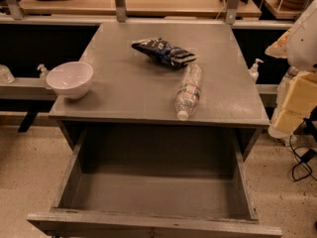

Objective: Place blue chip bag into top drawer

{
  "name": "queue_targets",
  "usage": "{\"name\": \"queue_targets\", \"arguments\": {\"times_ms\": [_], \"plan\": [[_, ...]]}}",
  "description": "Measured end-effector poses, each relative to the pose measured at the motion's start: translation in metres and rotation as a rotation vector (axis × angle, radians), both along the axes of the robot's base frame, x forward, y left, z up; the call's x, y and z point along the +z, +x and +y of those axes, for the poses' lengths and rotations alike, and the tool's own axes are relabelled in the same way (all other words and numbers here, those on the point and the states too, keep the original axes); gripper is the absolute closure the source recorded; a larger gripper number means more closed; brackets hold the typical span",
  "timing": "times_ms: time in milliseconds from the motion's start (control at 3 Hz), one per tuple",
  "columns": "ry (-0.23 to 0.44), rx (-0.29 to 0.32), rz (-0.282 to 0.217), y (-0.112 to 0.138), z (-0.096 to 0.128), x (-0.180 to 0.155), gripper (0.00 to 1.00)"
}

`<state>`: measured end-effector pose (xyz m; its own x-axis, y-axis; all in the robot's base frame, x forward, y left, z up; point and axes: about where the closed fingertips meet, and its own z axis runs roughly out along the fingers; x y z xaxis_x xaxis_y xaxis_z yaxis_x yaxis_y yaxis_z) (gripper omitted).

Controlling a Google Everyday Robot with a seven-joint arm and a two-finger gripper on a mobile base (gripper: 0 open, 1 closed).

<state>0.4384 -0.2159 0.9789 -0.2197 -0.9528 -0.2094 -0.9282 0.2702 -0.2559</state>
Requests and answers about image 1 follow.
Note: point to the clear plastic water bottle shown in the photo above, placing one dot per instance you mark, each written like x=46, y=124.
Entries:
x=189, y=92

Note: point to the right soap pump bottle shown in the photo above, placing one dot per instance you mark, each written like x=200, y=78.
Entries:
x=253, y=71

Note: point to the open grey top drawer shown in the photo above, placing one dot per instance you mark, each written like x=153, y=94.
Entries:
x=154, y=182

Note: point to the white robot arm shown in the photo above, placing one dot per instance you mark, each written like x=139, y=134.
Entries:
x=302, y=42

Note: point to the soap pump bottle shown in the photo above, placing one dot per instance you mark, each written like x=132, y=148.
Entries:
x=253, y=71
x=43, y=75

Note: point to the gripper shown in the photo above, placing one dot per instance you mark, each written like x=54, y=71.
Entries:
x=304, y=47

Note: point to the left metal bench rail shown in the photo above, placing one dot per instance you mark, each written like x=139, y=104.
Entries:
x=26, y=88

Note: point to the white bowl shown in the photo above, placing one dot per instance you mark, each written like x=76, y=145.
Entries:
x=71, y=80

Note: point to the wooden background shelf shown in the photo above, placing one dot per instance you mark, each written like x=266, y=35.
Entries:
x=134, y=8

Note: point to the grey cabinet with top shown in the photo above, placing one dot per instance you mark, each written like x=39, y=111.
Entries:
x=129, y=87

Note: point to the blue chip bag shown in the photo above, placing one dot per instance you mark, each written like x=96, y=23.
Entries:
x=164, y=52

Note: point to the left soap pump bottle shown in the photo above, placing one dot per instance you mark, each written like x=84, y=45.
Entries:
x=43, y=75

